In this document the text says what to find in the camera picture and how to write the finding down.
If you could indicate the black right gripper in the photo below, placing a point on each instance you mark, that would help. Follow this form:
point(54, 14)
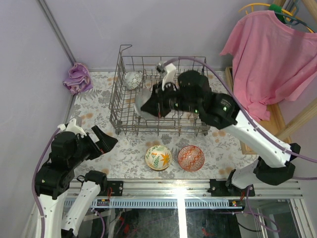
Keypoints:
point(155, 105)

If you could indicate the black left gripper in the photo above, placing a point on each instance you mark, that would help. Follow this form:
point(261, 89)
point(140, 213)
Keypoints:
point(92, 145)

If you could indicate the grey dotted bowl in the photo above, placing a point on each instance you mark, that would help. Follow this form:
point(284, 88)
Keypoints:
point(140, 100)

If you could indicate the yellow floral bowl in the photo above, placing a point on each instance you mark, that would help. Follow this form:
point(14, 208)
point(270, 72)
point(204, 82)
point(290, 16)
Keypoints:
point(158, 157)

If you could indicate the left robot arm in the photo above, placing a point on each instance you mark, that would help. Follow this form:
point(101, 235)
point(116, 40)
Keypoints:
point(50, 185)

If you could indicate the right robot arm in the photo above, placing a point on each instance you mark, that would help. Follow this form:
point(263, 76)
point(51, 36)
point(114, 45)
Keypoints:
point(273, 166)

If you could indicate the floral table mat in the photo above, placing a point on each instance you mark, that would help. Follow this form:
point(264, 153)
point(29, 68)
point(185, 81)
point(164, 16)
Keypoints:
point(222, 151)

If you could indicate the red diamond patterned bowl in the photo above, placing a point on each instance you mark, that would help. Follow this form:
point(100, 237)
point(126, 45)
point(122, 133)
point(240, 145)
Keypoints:
point(191, 158)

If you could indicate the purple crumpled cloth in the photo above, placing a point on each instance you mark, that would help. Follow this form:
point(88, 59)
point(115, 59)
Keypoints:
point(78, 80)

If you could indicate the pink t-shirt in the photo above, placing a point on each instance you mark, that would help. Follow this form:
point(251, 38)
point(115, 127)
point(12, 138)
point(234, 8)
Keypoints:
point(271, 62)

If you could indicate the yellow clothes hanger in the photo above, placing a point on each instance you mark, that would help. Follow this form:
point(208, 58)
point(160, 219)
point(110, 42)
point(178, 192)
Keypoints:
point(293, 11)

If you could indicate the teal clothes hanger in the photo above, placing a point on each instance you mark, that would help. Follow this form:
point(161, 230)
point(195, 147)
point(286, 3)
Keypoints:
point(286, 18)

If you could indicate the white wrist camera, left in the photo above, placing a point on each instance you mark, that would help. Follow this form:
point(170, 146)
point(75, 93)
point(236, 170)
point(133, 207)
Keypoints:
point(74, 125)

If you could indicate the white wrist camera, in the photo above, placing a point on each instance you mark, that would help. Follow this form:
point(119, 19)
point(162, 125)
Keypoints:
point(167, 71)
point(74, 125)

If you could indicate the grey wire dish rack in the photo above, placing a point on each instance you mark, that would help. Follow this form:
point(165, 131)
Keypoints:
point(123, 117)

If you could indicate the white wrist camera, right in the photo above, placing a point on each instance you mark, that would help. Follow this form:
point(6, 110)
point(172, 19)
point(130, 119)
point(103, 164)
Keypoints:
point(167, 71)

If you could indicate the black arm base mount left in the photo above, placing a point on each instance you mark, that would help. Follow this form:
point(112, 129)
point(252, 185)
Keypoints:
point(114, 188)

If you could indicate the slotted cable duct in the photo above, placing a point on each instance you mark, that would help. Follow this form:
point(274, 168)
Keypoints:
point(189, 203)

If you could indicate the aluminium frame rail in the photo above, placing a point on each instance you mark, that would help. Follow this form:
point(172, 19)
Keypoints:
point(168, 188)

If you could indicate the corner aluminium post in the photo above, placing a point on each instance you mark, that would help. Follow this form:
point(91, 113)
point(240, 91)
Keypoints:
point(56, 29)

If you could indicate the wooden tray frame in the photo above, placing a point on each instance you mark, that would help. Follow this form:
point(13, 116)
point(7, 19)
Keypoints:
point(274, 125)

